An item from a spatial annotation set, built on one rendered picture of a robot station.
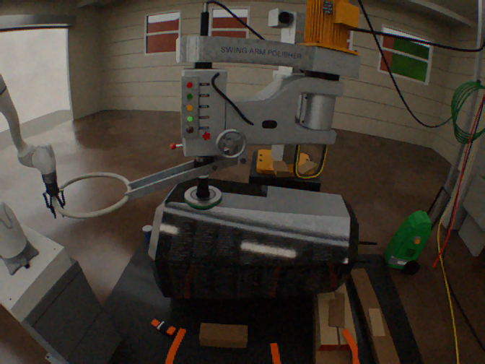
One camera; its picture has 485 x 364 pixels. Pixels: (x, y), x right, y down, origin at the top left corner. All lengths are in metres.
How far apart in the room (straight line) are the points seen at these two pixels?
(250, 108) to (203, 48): 0.36
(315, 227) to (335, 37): 1.03
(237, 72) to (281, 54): 6.22
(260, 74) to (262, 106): 6.08
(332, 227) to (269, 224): 0.35
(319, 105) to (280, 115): 0.24
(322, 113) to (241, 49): 0.56
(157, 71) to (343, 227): 7.71
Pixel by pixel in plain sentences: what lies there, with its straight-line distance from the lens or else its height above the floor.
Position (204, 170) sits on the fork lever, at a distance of 1.30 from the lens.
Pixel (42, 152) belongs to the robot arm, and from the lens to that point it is 1.36.
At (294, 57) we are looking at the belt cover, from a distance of 1.25.
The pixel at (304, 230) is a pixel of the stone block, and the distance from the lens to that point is 1.37.
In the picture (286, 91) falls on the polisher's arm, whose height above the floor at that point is 1.48.
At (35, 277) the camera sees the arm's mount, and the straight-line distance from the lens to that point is 1.15.
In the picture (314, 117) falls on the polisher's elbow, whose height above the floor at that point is 1.34.
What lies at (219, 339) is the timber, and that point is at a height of 0.13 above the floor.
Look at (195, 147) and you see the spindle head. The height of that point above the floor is 1.20.
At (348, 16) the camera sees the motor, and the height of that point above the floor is 1.91.
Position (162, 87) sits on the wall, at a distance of 8.36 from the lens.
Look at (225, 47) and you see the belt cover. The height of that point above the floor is 1.67.
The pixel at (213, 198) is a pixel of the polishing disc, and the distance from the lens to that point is 1.38.
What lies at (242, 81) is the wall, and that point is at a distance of 7.38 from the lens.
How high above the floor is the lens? 1.60
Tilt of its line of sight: 27 degrees down
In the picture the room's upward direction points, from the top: 3 degrees clockwise
